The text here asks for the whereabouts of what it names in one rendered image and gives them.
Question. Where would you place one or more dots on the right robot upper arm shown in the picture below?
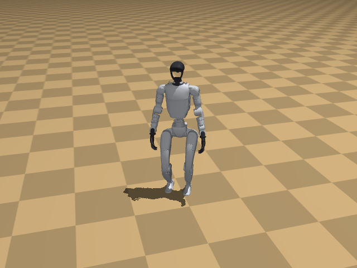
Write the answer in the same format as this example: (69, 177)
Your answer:
(159, 98)

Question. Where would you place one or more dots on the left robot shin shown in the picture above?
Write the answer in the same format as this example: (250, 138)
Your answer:
(188, 176)

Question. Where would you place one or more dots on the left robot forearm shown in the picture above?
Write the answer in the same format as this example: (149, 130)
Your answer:
(200, 123)

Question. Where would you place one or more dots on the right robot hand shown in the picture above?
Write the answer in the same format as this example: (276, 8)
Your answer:
(152, 138)

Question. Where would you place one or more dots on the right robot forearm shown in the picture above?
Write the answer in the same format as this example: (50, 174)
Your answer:
(154, 122)

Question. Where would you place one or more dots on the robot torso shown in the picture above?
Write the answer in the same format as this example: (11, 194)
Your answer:
(178, 100)

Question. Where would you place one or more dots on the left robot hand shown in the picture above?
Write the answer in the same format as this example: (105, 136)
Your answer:
(202, 142)

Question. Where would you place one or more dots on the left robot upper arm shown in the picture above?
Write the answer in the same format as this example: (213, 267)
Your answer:
(195, 91)

